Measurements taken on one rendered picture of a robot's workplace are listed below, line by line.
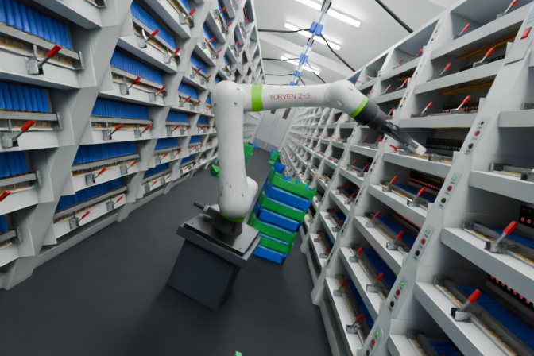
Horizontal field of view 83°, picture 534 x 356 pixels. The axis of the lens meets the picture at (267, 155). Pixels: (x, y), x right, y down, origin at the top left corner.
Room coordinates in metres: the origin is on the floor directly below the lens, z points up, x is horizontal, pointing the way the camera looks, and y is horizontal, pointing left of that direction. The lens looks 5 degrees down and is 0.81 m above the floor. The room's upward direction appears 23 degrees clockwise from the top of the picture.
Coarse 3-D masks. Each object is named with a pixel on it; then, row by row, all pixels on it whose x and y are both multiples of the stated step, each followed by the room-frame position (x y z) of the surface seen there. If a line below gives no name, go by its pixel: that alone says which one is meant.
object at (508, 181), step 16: (480, 160) 0.91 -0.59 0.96; (496, 160) 0.91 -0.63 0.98; (512, 160) 0.91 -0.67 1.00; (528, 160) 0.91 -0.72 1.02; (480, 176) 0.87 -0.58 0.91; (496, 176) 0.81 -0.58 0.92; (512, 176) 0.82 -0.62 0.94; (528, 176) 0.72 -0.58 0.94; (496, 192) 0.80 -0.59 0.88; (512, 192) 0.75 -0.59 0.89; (528, 192) 0.70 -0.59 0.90
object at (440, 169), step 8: (392, 144) 1.61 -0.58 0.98; (400, 144) 1.61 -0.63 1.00; (384, 152) 1.61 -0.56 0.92; (392, 152) 1.61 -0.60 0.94; (440, 152) 1.43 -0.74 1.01; (448, 152) 1.36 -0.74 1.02; (456, 152) 1.00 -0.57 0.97; (384, 160) 1.60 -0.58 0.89; (392, 160) 1.49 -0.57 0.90; (400, 160) 1.39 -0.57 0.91; (408, 160) 1.32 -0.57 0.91; (416, 160) 1.25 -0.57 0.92; (424, 160) 1.21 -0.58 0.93; (416, 168) 1.24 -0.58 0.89; (424, 168) 1.17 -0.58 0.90; (432, 168) 1.12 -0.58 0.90; (440, 168) 1.07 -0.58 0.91; (448, 168) 1.02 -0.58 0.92; (440, 176) 1.06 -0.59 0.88
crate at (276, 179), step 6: (270, 168) 2.08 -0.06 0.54; (270, 174) 2.01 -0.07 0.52; (276, 174) 1.89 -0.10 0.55; (270, 180) 1.93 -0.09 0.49; (276, 180) 1.90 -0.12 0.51; (282, 180) 1.90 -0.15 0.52; (294, 180) 2.12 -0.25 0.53; (282, 186) 1.90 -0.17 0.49; (288, 186) 1.91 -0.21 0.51; (294, 186) 1.92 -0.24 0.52; (300, 186) 2.13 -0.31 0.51; (294, 192) 1.92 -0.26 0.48; (300, 192) 1.93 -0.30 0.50; (306, 192) 1.93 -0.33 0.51; (312, 192) 1.94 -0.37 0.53; (312, 198) 1.94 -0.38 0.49
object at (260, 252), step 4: (260, 248) 1.91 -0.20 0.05; (256, 252) 1.91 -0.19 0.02; (260, 252) 1.91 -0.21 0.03; (264, 252) 1.92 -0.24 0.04; (268, 252) 1.92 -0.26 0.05; (272, 252) 1.93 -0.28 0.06; (260, 256) 1.91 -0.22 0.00; (264, 256) 1.92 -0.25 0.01; (268, 256) 1.92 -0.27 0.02; (272, 256) 1.93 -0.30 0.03; (276, 256) 1.93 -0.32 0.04; (280, 256) 1.93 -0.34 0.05; (284, 256) 1.94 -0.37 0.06; (272, 260) 1.93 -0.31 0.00; (276, 260) 1.93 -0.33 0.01; (280, 260) 1.94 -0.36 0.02; (284, 260) 1.94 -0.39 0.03
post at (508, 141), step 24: (528, 48) 0.92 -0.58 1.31; (504, 72) 0.98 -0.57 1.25; (528, 72) 0.91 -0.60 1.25; (480, 144) 0.92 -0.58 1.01; (504, 144) 0.91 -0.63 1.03; (528, 144) 0.91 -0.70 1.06; (456, 168) 0.98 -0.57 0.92; (456, 192) 0.92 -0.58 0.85; (480, 192) 0.91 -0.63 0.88; (432, 216) 0.98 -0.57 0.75; (432, 240) 0.92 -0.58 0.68; (408, 264) 0.98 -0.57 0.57; (432, 264) 0.91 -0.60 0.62; (456, 264) 0.91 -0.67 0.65; (408, 288) 0.92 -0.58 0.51; (384, 312) 0.98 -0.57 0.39; (408, 312) 0.91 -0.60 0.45; (384, 336) 0.92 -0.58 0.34
